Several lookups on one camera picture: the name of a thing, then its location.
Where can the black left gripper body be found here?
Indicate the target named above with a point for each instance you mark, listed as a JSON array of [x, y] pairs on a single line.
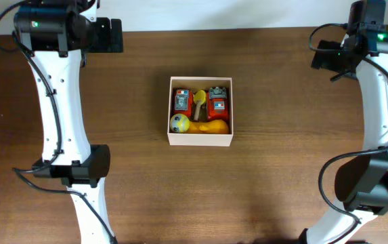
[[105, 39]]

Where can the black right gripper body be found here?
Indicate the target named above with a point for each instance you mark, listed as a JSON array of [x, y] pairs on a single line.
[[336, 61]]

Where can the red fire truck with ladder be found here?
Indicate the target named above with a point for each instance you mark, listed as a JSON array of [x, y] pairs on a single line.
[[183, 100]]

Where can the pink box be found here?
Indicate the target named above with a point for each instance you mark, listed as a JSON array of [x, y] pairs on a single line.
[[194, 84]]

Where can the yellow wooden rattle drum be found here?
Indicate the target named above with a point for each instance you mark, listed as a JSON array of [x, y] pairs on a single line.
[[199, 99]]

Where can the yellow grey ball toy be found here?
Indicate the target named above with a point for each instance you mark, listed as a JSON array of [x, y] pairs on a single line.
[[179, 123]]

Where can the red fire truck grey top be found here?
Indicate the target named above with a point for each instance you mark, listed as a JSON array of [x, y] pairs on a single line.
[[217, 104]]

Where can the orange dinosaur toy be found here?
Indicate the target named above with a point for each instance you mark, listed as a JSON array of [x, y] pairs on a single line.
[[212, 127]]

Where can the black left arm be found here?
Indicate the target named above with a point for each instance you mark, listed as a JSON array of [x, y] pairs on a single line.
[[55, 37]]

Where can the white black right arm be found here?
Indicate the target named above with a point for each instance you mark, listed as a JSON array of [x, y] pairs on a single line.
[[361, 183]]

